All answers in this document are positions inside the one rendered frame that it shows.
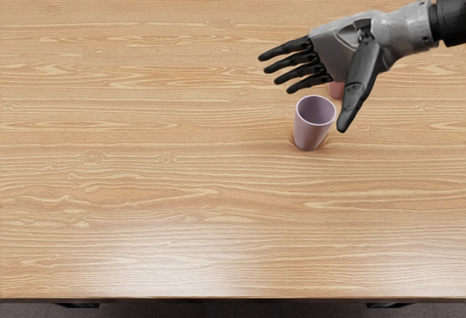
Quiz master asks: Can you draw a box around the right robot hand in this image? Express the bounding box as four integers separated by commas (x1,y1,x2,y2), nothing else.
258,0,440,134

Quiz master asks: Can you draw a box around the mauve cup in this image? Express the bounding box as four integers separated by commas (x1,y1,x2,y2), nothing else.
293,95,337,151

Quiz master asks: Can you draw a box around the pink cup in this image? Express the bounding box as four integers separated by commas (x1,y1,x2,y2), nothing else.
327,80,346,100

